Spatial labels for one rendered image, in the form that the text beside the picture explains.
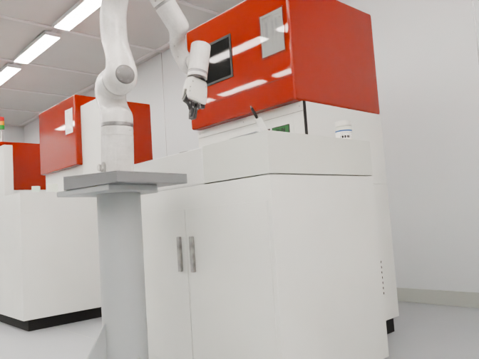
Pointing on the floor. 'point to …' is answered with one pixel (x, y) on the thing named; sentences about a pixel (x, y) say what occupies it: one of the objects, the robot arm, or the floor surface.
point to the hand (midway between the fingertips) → (192, 114)
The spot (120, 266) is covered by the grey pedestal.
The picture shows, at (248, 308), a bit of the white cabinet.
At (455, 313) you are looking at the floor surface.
